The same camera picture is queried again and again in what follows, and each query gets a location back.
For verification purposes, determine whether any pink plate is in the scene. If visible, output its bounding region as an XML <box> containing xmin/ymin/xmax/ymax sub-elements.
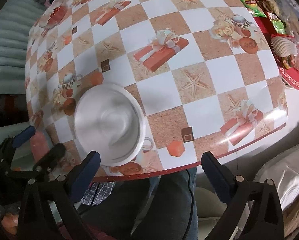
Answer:
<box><xmin>30</xmin><ymin>130</ymin><xmax>53</xmax><ymax>162</ymax></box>

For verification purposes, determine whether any white cushioned seat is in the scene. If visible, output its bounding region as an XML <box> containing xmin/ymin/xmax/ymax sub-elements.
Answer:
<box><xmin>254</xmin><ymin>144</ymin><xmax>299</xmax><ymax>210</ymax></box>

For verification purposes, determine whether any red snack tray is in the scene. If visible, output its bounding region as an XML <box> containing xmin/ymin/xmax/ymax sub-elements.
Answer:
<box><xmin>241</xmin><ymin>0</ymin><xmax>299</xmax><ymax>90</ymax></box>

